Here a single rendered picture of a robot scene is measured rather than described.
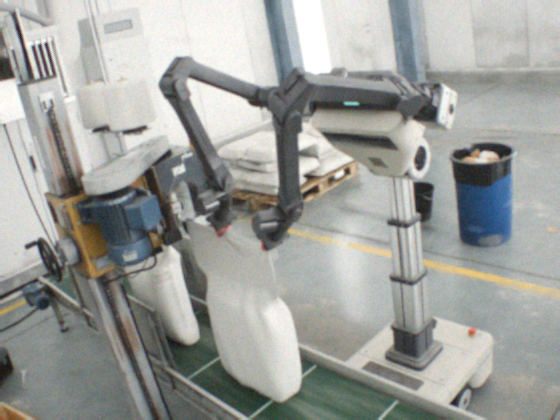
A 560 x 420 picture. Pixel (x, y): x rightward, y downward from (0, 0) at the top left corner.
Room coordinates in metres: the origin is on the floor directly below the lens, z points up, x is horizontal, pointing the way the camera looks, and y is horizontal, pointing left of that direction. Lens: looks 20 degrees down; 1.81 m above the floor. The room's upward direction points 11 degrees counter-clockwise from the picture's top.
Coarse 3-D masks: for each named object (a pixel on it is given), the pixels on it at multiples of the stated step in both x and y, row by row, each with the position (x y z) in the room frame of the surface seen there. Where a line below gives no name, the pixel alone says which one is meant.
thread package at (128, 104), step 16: (128, 80) 1.74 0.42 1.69; (144, 80) 1.76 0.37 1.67; (112, 96) 1.70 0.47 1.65; (128, 96) 1.70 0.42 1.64; (144, 96) 1.74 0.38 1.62; (112, 112) 1.71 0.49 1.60; (128, 112) 1.70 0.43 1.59; (144, 112) 1.72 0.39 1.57; (112, 128) 1.72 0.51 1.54; (128, 128) 1.70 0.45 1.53
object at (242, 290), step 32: (192, 224) 1.94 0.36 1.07; (224, 256) 1.81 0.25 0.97; (256, 256) 1.65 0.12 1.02; (224, 288) 1.79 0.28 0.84; (256, 288) 1.68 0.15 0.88; (224, 320) 1.76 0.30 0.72; (256, 320) 1.63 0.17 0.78; (288, 320) 1.65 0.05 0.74; (224, 352) 1.79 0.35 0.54; (256, 352) 1.63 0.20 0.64; (288, 352) 1.62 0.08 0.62; (256, 384) 1.67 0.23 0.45; (288, 384) 1.61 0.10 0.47
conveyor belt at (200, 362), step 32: (64, 288) 3.02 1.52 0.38; (128, 288) 2.86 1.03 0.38; (192, 352) 2.07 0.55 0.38; (224, 384) 1.79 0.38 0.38; (320, 384) 1.68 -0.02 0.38; (352, 384) 1.64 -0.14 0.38; (256, 416) 1.56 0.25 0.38; (288, 416) 1.53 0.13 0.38; (320, 416) 1.49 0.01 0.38; (352, 416) 1.46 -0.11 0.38; (384, 416) 1.43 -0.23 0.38; (416, 416) 1.39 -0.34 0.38
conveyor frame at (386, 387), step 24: (72, 312) 2.84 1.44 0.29; (312, 360) 1.86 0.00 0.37; (336, 360) 1.77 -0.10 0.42; (168, 384) 1.98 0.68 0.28; (192, 384) 1.77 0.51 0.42; (360, 384) 1.64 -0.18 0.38; (384, 384) 1.57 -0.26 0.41; (216, 408) 1.68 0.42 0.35; (432, 408) 1.41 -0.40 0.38; (456, 408) 1.35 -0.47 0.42
